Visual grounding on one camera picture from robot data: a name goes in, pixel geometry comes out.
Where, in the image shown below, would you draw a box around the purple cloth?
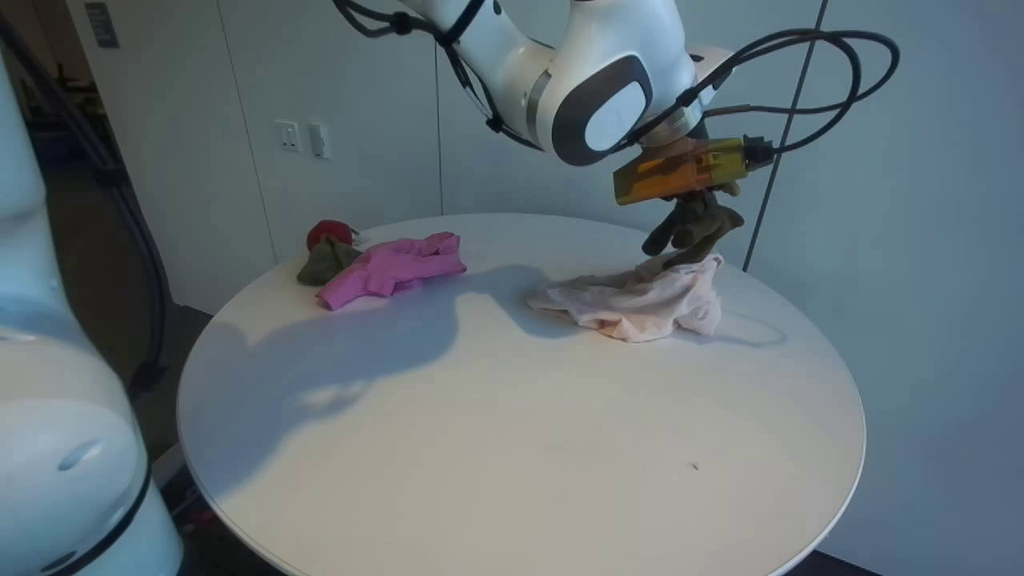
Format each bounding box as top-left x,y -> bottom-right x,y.
316,231 -> 469,312

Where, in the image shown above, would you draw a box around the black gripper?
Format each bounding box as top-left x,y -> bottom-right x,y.
641,191 -> 748,269

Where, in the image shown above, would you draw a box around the yellowish wrist camera box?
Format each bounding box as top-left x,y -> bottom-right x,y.
610,135 -> 775,208

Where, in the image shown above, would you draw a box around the black camera cable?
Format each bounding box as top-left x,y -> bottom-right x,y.
331,0 -> 903,162

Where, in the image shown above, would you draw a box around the peach pink cloth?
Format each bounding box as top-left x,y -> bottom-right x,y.
523,254 -> 730,344

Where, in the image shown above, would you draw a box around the white light switch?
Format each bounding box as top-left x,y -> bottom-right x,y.
305,119 -> 331,161

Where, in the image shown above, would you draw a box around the white wall outlet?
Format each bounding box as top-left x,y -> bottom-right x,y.
271,115 -> 305,157

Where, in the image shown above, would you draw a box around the red plush radish green leaves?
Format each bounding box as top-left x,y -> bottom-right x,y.
295,216 -> 362,287

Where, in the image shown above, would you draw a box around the dark wall sign plate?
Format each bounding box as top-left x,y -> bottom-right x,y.
81,0 -> 120,52

